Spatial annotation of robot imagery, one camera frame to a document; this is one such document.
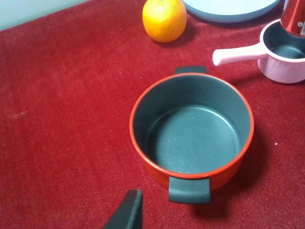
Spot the light blue plate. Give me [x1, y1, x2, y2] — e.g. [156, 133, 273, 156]
[183, 0, 279, 23]

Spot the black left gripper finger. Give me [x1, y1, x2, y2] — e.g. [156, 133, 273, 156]
[103, 189, 142, 229]

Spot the pink saucepan with handle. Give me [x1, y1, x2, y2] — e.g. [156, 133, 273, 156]
[212, 19, 305, 84]

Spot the red felt tablecloth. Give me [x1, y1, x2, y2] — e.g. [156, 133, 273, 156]
[0, 0, 305, 229]

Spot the orange fruit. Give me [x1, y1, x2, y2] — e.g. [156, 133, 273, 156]
[142, 0, 187, 42]

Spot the red soda can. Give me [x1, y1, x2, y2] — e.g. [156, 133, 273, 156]
[281, 0, 305, 37]

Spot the red pot with black handles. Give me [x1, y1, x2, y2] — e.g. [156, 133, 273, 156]
[129, 66, 254, 204]

